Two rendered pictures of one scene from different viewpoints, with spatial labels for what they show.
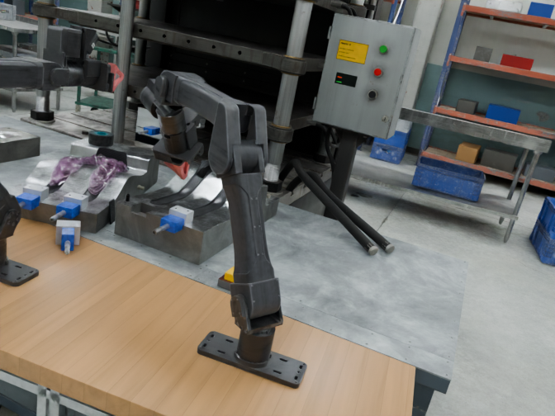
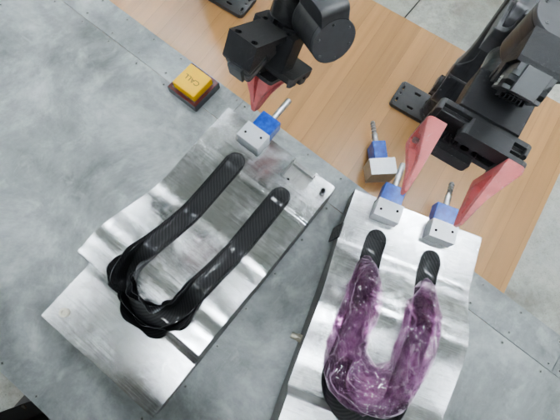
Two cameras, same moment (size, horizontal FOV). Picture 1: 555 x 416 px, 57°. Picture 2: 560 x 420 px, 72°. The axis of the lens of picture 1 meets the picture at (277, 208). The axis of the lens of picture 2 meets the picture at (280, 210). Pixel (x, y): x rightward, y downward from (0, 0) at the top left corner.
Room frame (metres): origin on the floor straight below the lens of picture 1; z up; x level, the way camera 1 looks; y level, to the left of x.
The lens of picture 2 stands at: (1.49, 0.36, 1.57)
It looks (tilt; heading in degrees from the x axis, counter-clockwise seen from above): 74 degrees down; 189
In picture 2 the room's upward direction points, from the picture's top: 10 degrees clockwise
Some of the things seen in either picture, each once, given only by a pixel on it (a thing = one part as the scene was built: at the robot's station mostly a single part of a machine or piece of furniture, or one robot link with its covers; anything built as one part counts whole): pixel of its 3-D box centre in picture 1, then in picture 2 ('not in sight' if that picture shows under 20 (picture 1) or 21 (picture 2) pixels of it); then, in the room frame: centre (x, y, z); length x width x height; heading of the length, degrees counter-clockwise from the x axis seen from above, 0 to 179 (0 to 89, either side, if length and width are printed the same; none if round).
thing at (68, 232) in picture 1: (68, 240); (377, 149); (1.09, 0.47, 0.82); 0.13 x 0.05 x 0.05; 23
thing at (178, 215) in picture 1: (169, 224); (268, 123); (1.15, 0.25, 0.89); 0.13 x 0.05 x 0.05; 162
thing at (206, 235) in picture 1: (207, 201); (194, 249); (1.42, 0.20, 0.87); 0.50 x 0.26 x 0.14; 161
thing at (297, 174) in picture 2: (143, 214); (297, 177); (1.22, 0.34, 0.87); 0.05 x 0.05 x 0.04; 71
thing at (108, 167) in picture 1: (93, 165); (384, 337); (1.45, 0.56, 0.90); 0.26 x 0.18 x 0.08; 178
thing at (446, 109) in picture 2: (83, 73); (479, 122); (1.22, 0.51, 1.20); 0.10 x 0.07 x 0.07; 77
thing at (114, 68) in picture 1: (107, 75); (435, 164); (1.28, 0.48, 1.19); 0.09 x 0.07 x 0.07; 167
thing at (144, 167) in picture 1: (91, 178); (380, 339); (1.46, 0.57, 0.86); 0.50 x 0.26 x 0.11; 178
